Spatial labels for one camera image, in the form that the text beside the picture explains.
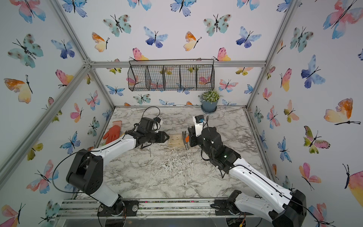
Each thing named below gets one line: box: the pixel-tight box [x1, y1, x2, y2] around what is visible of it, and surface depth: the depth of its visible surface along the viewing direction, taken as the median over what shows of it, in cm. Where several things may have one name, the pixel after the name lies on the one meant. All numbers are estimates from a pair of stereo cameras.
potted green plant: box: [200, 90, 220, 114], surface depth 111 cm
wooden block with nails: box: [168, 133, 186, 148], surface depth 98 cm
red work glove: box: [102, 120, 122, 145], surface depth 106 cm
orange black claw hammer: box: [181, 130, 190, 150], surface depth 82 cm
